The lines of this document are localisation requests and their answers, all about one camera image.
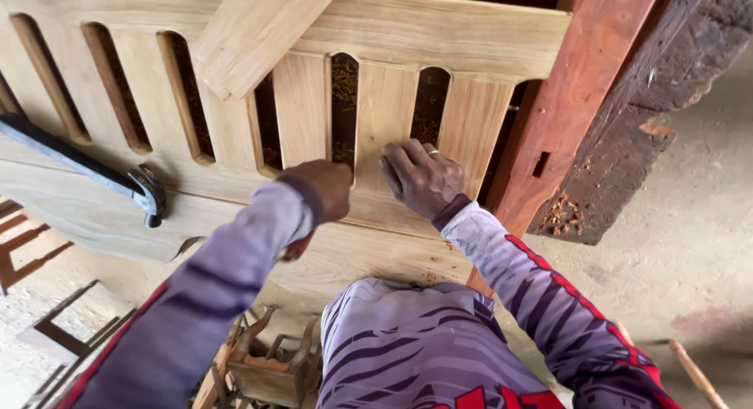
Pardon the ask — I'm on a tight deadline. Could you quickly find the person's left hand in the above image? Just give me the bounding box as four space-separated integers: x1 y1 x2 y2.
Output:
276 159 354 223

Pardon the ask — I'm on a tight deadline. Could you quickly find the person's right hand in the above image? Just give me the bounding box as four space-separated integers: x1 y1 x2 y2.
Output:
379 140 473 222

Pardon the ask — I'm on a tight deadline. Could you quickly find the light slatted wooden panel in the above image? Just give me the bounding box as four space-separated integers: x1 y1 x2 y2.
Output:
0 0 573 299

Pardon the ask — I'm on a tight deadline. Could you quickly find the loose light wooden board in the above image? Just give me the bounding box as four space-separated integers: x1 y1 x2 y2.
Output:
193 0 336 102

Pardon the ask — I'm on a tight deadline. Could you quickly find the person's torso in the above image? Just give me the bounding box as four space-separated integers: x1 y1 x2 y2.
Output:
316 278 567 409

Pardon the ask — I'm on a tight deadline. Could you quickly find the pile of wood chips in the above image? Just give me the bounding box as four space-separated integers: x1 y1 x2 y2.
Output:
540 193 586 236

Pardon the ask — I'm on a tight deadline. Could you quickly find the dark claw hammer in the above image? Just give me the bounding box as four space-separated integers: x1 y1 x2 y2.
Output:
0 114 168 229

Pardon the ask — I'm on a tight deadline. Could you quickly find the dark rough wooden beam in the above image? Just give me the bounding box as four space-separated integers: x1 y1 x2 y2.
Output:
526 0 753 246

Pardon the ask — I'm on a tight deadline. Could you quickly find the round wooden stick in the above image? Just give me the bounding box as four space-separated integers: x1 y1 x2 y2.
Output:
667 338 731 409

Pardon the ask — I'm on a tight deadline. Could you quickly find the reddish wooden post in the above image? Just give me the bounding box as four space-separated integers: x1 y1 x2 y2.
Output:
467 0 664 298

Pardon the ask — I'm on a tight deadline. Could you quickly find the dark brown wooden frame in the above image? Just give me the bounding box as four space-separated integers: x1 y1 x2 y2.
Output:
18 280 138 409

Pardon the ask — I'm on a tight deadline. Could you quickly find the reddish brown wooden frame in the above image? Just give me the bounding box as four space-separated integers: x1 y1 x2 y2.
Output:
0 200 75 297

